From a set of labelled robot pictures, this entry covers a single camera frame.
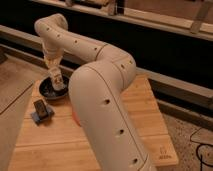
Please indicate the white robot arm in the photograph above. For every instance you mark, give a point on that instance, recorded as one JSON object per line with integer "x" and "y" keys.
{"x": 95, "y": 92}

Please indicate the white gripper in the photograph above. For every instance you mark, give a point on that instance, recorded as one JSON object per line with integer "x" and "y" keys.
{"x": 53, "y": 66}

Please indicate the small dark box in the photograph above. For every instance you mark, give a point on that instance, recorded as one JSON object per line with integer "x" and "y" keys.
{"x": 40, "y": 109}

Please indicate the dark ceramic bowl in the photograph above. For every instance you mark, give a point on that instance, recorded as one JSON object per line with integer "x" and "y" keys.
{"x": 49, "y": 93}

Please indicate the red chili pepper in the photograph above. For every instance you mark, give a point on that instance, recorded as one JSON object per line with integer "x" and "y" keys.
{"x": 76, "y": 119}

